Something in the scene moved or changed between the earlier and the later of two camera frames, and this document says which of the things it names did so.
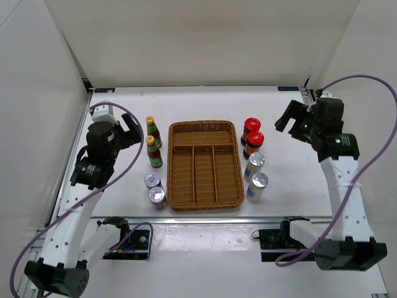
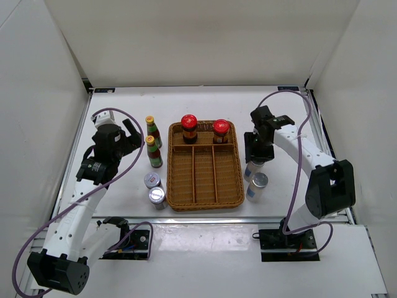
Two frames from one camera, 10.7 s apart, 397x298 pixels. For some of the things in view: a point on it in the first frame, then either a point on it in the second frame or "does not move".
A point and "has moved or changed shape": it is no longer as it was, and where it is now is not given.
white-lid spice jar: [157, 197] does not move
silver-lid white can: [255, 162] does not move
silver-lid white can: [255, 191] does not move
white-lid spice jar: [152, 180] does not move
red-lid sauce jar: [254, 141] has moved or changed shape
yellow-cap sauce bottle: [153, 131] does not move
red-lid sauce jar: [251, 124] has moved or changed shape
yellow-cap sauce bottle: [154, 152] does not move
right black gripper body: [304, 126] to [255, 146]
